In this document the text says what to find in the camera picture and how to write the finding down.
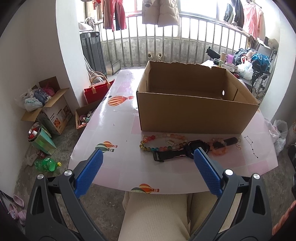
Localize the orange pink bead bracelet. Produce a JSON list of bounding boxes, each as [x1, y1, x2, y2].
[[209, 137, 227, 156]]

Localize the black wrist watch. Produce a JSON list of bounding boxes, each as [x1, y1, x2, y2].
[[152, 137, 238, 162]]

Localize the colourful bead bracelet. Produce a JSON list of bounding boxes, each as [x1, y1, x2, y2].
[[139, 133, 188, 153]]

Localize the pink slippers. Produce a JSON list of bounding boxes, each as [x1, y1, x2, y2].
[[8, 195, 27, 226]]

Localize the green plastic bottle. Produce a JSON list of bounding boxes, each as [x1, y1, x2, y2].
[[34, 158, 62, 172]]

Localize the green paper bag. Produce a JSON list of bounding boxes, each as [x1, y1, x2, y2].
[[28, 122, 57, 155]]

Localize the white plastic bag right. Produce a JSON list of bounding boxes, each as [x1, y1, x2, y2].
[[264, 118, 288, 156]]

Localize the small cardboard box on floor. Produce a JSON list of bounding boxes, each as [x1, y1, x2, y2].
[[75, 100, 101, 135]]

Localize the open cardboard box with bags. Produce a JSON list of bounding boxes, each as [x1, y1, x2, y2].
[[21, 76, 72, 135]]

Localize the large brown cardboard box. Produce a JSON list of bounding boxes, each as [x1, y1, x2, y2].
[[137, 62, 259, 134]]

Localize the red tote bag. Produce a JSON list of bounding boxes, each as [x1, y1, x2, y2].
[[84, 71, 115, 104]]

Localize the wheelchair with clothes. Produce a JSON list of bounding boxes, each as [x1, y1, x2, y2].
[[233, 48, 277, 101]]

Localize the dark grey folded rack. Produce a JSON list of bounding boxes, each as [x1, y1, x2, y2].
[[80, 32, 107, 75]]

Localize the metal balcony railing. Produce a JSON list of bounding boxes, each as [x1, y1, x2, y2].
[[96, 13, 249, 68]]

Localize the pink hanging garment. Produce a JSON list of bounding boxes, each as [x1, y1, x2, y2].
[[243, 2, 265, 41]]

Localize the red hanging clothes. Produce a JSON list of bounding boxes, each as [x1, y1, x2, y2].
[[92, 0, 126, 32]]

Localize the beige puffer jacket hanging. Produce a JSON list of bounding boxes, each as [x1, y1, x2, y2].
[[142, 0, 180, 27]]

